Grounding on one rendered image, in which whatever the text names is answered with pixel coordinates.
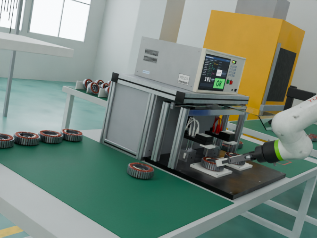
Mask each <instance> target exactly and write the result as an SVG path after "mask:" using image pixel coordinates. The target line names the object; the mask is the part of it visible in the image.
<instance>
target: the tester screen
mask: <svg viewBox="0 0 317 238"><path fill-rule="evenodd" d="M229 62H230V61H229V60H226V59H221V58H216V57H211V56H207V55H206V58H205V62H204V66H203V71H202V75H201V79H200V83H207V84H213V85H212V87H206V86H200V84H199V88H206V89H218V90H223V89H219V88H213V86H214V82H215V78H220V79H225V78H226V77H224V76H216V74H217V70H223V71H227V70H228V66H229ZM205 77H211V81H210V82H204V79H205Z"/></svg>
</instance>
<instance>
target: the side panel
mask: <svg viewBox="0 0 317 238"><path fill-rule="evenodd" d="M155 96H156V95H155V94H151V93H148V92H145V91H142V90H138V89H135V88H132V87H129V86H126V85H122V84H119V83H116V82H112V81H111V83H110V89H109V94H108V100H107V106H106V110H105V116H104V121H103V126H102V131H101V136H100V143H102V144H104V145H106V146H109V147H111V148H113V149H115V150H117V151H120V152H122V153H124V154H127V155H129V156H131V157H133V158H135V159H138V160H140V161H143V160H144V157H143V152H144V147H145V143H146V138H147V133H148V129H149V124H150V119H151V114H152V109H153V104H154V100H155Z"/></svg>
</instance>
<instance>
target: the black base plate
mask: <svg viewBox="0 0 317 238"><path fill-rule="evenodd" d="M194 150H196V151H197V152H196V155H195V159H194V161H190V162H184V161H182V160H180V159H178V163H177V167H176V169H171V168H169V167H168V162H169V158H170V154H171V153H166V154H161V155H160V159H159V161H154V160H151V156H149V157H145V162H147V163H150V164H152V165H154V166H156V167H159V168H161V169H163V170H165V171H168V172H170V173H172V174H174V175H177V176H179V177H181V178H183V179H185V180H188V181H190V182H192V183H194V184H197V185H199V186H201V187H203V188H206V189H208V190H210V191H212V192H215V193H217V194H219V195H221V196H224V197H226V198H228V199H231V200H234V199H236V198H238V197H241V196H243V195H246V194H248V193H250V192H253V191H255V190H257V189H260V188H262V187H264V186H267V185H269V184H271V183H274V182H276V181H278V180H281V179H283V178H285V176H286V174H285V173H282V172H280V171H277V170H274V169H272V168H269V167H266V166H264V165H261V164H258V163H255V162H253V161H246V163H248V164H251V165H253V166H252V167H251V168H248V169H245V170H241V171H239V170H236V169H234V168H231V167H229V166H226V165H225V167H224V168H226V169H228V170H231V171H233V172H232V174H228V175H225V176H222V177H218V178H216V177H214V176H211V175H209V174H207V173H205V172H202V171H200V170H197V169H195V168H192V167H190V165H191V164H194V163H198V162H201V159H202V158H203V157H205V155H203V152H204V148H198V149H194ZM225 153H226V152H225V151H223V150H219V151H218V154H217V156H214V157H212V158H216V159H217V158H221V157H224V156H225Z"/></svg>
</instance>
